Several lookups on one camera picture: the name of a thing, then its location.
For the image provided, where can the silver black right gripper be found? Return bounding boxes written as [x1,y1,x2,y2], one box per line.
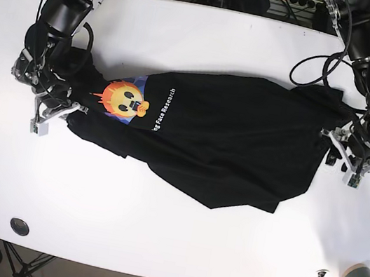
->
[11,48,94,136]

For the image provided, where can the black graphic T-shirt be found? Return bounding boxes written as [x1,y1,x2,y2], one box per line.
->
[67,61,348,213]

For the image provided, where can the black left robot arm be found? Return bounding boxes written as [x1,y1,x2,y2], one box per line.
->
[313,0,370,188]

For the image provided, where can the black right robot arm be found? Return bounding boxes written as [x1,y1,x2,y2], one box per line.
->
[11,0,104,136]

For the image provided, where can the black table grommet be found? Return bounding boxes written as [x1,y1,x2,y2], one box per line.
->
[10,217,30,236]

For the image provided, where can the black tripod stand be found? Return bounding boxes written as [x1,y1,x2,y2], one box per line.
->
[0,241,56,277]

